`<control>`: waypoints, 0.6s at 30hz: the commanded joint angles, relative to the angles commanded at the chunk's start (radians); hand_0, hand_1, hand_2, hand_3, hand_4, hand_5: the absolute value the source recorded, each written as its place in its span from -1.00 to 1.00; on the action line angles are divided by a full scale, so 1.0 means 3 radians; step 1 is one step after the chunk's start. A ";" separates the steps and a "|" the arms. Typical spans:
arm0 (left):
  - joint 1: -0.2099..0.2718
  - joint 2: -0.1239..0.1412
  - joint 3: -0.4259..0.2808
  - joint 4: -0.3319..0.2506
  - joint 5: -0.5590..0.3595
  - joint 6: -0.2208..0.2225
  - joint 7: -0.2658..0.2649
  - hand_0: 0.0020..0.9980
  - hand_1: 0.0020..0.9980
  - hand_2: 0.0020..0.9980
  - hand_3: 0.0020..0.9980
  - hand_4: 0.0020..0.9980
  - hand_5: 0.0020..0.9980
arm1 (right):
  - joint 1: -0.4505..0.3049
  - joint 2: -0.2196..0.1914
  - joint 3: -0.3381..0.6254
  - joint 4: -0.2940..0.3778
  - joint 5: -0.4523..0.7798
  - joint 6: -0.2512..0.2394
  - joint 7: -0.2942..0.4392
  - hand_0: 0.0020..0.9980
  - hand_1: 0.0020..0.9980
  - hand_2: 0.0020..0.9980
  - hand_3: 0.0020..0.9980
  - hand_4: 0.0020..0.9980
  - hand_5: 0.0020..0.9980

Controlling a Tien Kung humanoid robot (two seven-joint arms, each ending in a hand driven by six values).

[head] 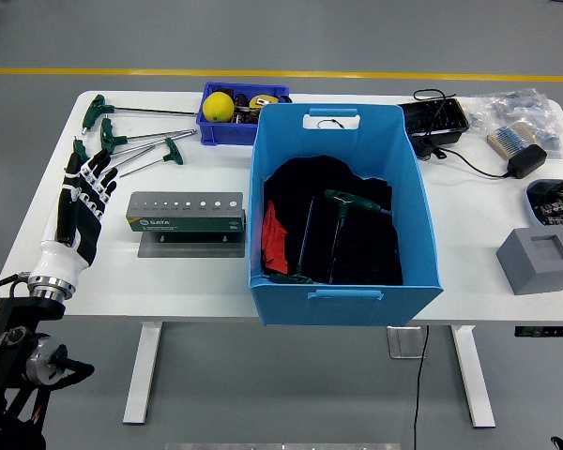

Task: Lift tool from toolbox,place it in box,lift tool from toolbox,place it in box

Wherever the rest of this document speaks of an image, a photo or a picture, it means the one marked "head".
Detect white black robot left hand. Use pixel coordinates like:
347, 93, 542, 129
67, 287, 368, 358
27, 148, 119, 285

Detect green silver wrench holder stand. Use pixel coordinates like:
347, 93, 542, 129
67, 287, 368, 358
125, 190, 248, 259

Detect small green T-handle hex wrench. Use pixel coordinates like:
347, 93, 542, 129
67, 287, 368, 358
267, 195, 317, 286

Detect large green T-handle hex wrench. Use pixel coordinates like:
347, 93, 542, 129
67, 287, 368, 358
324, 188, 394, 285

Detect grey foam box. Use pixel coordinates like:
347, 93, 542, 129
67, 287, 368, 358
495, 226, 563, 296

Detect white table leg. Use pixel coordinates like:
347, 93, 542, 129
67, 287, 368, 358
122, 322, 164, 427
451, 325, 497, 428

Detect black table control panel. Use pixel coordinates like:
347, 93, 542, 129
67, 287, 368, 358
514, 325, 563, 338

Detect metal floor plate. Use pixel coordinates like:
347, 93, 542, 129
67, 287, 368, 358
387, 325, 427, 360

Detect small dark blue parts bin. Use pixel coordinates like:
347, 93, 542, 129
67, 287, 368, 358
195, 82, 292, 146

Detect red cloth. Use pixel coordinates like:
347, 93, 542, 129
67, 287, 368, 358
261, 199, 288, 274

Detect yellow ball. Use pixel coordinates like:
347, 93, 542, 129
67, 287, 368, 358
202, 91, 236, 124

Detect dark brown reel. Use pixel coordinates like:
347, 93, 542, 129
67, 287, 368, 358
234, 93, 259, 126

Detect light blue tray of electronics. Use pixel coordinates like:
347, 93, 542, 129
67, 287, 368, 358
525, 177, 563, 245

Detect yellow black tape measure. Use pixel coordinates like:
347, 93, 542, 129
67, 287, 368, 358
248, 93, 287, 112

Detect large blue plastic bin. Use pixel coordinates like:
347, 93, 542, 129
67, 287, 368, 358
247, 103, 445, 328

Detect black cloth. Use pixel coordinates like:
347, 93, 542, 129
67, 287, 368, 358
261, 156, 404, 286

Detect black power adapter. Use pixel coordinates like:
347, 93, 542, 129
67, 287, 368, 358
506, 143, 548, 179

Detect taped resistor strip bundle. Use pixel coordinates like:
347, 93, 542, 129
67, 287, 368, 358
486, 122, 539, 160

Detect clear plastic bags of resistors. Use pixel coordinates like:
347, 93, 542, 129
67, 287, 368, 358
466, 87, 563, 160

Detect black plastic tray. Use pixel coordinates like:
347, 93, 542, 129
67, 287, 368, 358
396, 97, 471, 158

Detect green T-handle wrench thick shaft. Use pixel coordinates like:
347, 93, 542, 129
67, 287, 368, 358
99, 117, 198, 157

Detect black floor cable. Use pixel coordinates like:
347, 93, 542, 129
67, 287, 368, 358
411, 325, 431, 450

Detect long thin green T-handle wrench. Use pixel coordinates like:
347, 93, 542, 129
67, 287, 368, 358
82, 94, 201, 134

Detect short green T-handle wrench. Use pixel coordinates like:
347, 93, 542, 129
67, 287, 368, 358
119, 137, 186, 178

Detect black adapter cable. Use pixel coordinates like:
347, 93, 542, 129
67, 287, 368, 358
412, 87, 511, 179

